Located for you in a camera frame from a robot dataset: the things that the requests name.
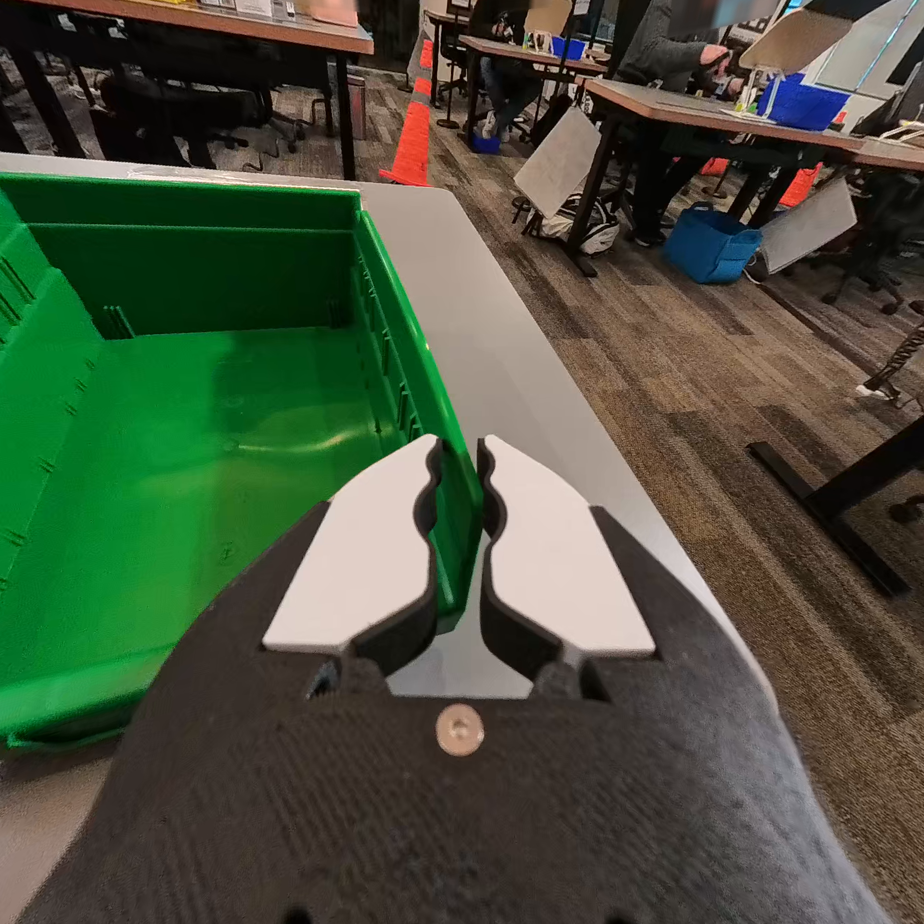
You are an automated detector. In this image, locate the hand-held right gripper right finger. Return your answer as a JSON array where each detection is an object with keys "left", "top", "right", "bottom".
[{"left": 476, "top": 435, "right": 656, "bottom": 680}]

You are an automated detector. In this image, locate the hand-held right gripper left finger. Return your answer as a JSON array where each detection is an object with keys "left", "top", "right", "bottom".
[{"left": 262, "top": 435, "right": 443, "bottom": 676}]

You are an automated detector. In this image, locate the green plastic bin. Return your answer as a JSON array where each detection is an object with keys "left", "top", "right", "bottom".
[{"left": 0, "top": 173, "right": 483, "bottom": 752}]

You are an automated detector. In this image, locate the white black backpack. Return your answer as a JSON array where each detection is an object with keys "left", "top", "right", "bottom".
[{"left": 530, "top": 193, "right": 620, "bottom": 257}]

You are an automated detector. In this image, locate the blue bag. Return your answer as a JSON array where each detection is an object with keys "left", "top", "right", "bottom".
[{"left": 662, "top": 202, "right": 762, "bottom": 284}]

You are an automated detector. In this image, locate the grey panel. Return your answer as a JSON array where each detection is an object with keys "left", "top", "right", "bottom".
[
  {"left": 514, "top": 107, "right": 602, "bottom": 218},
  {"left": 758, "top": 177, "right": 858, "bottom": 275}
]

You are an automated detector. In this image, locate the orange traffic cone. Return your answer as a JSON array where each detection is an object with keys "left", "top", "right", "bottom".
[{"left": 379, "top": 39, "right": 434, "bottom": 187}]

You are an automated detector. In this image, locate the small orange cone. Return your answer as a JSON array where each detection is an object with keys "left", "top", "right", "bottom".
[{"left": 778, "top": 162, "right": 824, "bottom": 209}]

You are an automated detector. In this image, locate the black office chair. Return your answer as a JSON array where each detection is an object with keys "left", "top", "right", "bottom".
[
  {"left": 823, "top": 169, "right": 924, "bottom": 315},
  {"left": 94, "top": 72, "right": 290, "bottom": 167}
]

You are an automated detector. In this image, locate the long wooden office desk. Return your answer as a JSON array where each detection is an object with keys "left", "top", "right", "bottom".
[{"left": 563, "top": 78, "right": 867, "bottom": 279}]

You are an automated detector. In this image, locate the blue storage bin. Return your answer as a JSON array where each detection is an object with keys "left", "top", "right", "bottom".
[{"left": 757, "top": 72, "right": 851, "bottom": 132}]

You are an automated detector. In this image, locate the wooden side desk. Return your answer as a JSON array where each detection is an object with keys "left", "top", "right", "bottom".
[{"left": 0, "top": 0, "right": 375, "bottom": 181}]

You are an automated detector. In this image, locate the brown cardboard box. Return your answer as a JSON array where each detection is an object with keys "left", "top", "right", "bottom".
[{"left": 738, "top": 0, "right": 896, "bottom": 116}]

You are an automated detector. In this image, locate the black coiled cable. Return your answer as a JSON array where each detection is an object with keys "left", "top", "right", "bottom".
[{"left": 855, "top": 310, "right": 924, "bottom": 409}]

